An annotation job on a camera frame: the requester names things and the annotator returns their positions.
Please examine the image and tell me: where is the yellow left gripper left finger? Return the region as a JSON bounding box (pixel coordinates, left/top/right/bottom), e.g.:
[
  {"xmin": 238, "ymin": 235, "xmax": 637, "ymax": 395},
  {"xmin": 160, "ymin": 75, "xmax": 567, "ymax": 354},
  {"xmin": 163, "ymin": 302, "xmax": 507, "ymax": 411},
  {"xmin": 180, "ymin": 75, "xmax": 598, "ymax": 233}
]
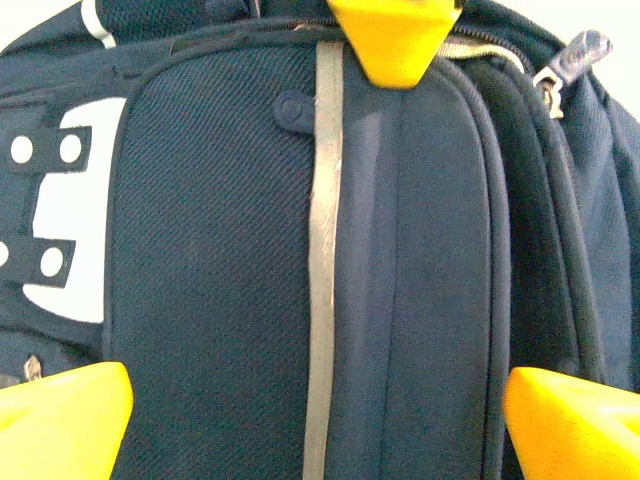
[{"xmin": 0, "ymin": 360, "xmax": 135, "ymax": 480}]

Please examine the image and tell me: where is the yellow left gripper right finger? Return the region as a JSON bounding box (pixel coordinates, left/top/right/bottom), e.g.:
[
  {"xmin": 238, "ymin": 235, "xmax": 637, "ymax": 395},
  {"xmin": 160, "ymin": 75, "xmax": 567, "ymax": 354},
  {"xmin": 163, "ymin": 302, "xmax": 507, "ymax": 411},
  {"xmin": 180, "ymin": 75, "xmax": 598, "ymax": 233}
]
[{"xmin": 503, "ymin": 366, "xmax": 640, "ymax": 480}]

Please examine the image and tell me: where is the navy blue backpack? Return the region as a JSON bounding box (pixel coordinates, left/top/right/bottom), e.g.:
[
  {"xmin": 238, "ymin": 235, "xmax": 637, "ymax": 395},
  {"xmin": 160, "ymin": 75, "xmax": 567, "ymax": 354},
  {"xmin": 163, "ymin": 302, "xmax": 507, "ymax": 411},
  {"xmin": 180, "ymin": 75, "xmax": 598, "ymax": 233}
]
[{"xmin": 0, "ymin": 0, "xmax": 640, "ymax": 480}]

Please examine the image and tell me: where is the navy rubber zipper pull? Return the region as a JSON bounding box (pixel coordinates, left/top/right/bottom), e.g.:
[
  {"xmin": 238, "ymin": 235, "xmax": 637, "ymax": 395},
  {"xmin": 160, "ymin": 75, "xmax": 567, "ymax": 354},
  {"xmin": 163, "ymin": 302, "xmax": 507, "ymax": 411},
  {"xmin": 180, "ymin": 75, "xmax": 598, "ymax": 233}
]
[{"xmin": 273, "ymin": 88, "xmax": 315, "ymax": 134}]

